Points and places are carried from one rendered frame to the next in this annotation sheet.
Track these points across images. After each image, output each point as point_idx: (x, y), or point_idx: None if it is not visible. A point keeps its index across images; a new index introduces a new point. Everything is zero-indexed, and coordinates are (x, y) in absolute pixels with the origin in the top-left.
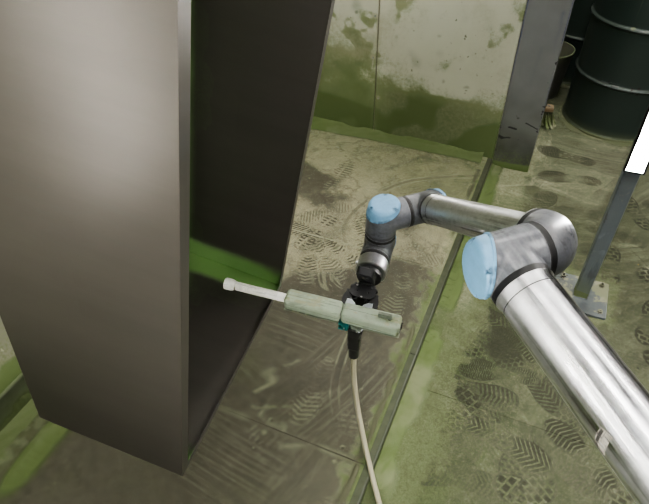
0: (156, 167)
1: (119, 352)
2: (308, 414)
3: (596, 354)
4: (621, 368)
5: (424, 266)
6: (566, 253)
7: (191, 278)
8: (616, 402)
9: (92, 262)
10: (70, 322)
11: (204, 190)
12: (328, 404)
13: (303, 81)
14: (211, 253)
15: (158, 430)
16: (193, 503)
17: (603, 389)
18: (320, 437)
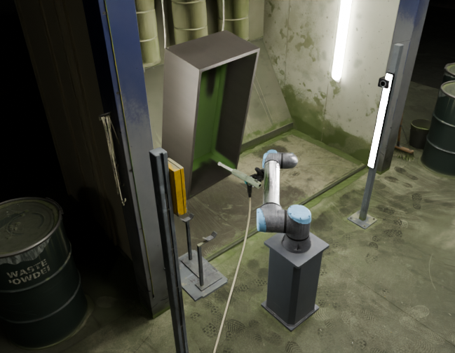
0: (192, 114)
1: (181, 155)
2: (235, 218)
3: (270, 176)
4: (274, 180)
5: (305, 192)
6: (285, 161)
7: (211, 161)
8: (268, 184)
9: (180, 131)
10: (174, 146)
11: (220, 134)
12: (243, 218)
13: (245, 109)
14: (219, 156)
15: (184, 181)
16: (191, 227)
17: (267, 182)
18: (235, 225)
